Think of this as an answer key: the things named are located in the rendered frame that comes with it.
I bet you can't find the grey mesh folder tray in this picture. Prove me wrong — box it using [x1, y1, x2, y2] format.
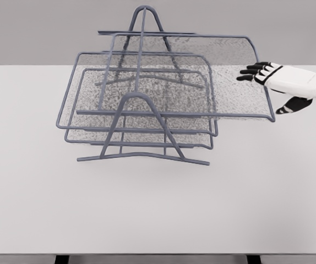
[63, 68, 214, 151]
[55, 51, 220, 138]
[77, 33, 276, 123]

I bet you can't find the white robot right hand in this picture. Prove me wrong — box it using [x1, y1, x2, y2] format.
[236, 62, 316, 116]

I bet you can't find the grey wire tray rack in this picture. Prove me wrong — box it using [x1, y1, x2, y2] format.
[77, 4, 211, 167]

